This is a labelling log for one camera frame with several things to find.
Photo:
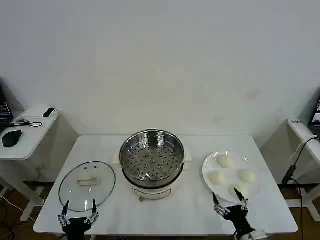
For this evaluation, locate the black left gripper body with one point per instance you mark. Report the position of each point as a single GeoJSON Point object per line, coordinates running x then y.
{"type": "Point", "coordinates": [76, 226]}

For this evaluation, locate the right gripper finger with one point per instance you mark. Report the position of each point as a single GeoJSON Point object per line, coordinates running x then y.
{"type": "Point", "coordinates": [220, 210]}
{"type": "Point", "coordinates": [243, 202]}

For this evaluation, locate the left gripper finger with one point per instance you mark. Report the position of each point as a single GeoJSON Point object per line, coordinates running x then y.
{"type": "Point", "coordinates": [94, 212]}
{"type": "Point", "coordinates": [63, 218]}

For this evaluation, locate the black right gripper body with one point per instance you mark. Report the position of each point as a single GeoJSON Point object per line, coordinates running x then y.
{"type": "Point", "coordinates": [238, 217]}

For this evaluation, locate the white steamed bun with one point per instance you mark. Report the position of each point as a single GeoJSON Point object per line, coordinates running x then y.
{"type": "Point", "coordinates": [217, 178]}
{"type": "Point", "coordinates": [247, 176]}
{"type": "Point", "coordinates": [225, 161]}
{"type": "Point", "coordinates": [233, 193]}

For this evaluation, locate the round white plate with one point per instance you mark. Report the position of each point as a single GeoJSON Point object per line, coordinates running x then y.
{"type": "Point", "coordinates": [231, 172]}

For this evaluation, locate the white electric cooker pot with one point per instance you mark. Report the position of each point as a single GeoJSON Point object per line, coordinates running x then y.
{"type": "Point", "coordinates": [188, 158]}

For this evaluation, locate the perforated steel steamer basket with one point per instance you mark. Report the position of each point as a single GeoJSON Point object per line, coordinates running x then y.
{"type": "Point", "coordinates": [150, 160]}

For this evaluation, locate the white side desk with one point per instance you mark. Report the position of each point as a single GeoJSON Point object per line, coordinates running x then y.
{"type": "Point", "coordinates": [300, 132]}
{"type": "Point", "coordinates": [30, 140]}

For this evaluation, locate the black computer mouse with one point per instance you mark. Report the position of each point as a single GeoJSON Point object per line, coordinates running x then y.
{"type": "Point", "coordinates": [11, 138]}

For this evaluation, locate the dark laptop with lit screen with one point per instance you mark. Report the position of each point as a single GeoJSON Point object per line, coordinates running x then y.
{"type": "Point", "coordinates": [316, 112]}
{"type": "Point", "coordinates": [3, 110]}

